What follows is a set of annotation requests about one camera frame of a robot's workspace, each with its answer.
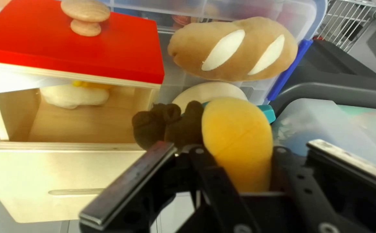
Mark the white fried egg toy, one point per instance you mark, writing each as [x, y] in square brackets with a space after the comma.
[73, 95]

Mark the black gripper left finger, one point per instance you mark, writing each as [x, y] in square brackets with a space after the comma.
[127, 181]

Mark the large clear tote grey lid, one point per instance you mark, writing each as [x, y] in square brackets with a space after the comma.
[347, 129]

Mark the yellow plushie with brown end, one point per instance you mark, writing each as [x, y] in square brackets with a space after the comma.
[239, 137]

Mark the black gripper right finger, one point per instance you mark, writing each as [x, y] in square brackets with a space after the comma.
[347, 189]

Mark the white bowl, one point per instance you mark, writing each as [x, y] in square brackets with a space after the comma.
[208, 92]

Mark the wooden box with red front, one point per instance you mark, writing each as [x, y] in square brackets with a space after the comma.
[66, 46]

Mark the bread loaf plushie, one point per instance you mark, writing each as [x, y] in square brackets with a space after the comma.
[234, 46]

